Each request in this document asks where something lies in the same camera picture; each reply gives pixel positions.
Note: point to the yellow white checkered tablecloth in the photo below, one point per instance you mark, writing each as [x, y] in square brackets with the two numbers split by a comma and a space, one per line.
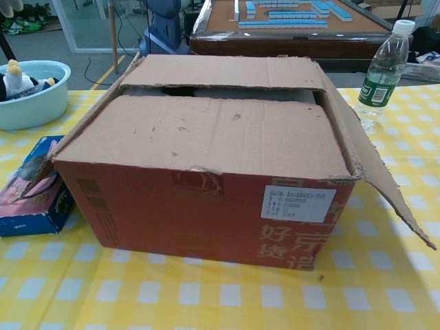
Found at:
[206, 299]

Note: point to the black bag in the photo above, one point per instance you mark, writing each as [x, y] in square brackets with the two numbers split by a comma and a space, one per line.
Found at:
[424, 39]

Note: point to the blue pink cookie box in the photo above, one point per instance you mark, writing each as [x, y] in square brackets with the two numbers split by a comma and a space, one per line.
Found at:
[20, 209]

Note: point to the red cardboard shipping box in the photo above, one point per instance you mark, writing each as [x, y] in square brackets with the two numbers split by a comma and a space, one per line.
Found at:
[154, 213]

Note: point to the blue white robot base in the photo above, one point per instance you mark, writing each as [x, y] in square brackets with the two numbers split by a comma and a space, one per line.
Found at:
[165, 24]

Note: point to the white plastic basket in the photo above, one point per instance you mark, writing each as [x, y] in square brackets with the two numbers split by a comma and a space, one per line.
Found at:
[421, 73]

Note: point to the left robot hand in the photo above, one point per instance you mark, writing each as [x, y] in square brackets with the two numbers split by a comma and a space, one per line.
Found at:
[5, 6]

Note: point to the dark blue snack packet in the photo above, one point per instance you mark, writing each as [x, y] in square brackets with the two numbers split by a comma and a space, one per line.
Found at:
[32, 92]

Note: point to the white framed glass partition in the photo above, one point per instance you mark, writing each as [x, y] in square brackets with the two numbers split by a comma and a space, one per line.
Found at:
[65, 24]

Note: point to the brown mahjong table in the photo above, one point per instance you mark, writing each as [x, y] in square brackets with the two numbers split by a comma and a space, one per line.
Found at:
[223, 20]

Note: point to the wooden pole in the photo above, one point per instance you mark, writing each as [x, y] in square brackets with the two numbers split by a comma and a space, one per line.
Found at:
[113, 38]

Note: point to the penguin plush toy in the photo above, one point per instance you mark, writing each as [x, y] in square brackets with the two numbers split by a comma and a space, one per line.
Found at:
[15, 80]

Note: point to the blue mahjong tile row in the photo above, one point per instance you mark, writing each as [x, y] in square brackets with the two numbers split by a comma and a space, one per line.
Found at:
[282, 3]
[292, 14]
[251, 8]
[338, 11]
[282, 24]

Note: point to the green bag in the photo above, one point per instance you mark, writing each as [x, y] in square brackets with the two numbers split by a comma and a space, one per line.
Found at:
[22, 25]

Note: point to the light blue plastic basin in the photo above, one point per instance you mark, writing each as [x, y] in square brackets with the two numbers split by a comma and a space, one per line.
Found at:
[38, 106]

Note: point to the clear water bottle green label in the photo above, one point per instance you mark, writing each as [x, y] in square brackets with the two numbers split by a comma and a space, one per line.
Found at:
[381, 68]

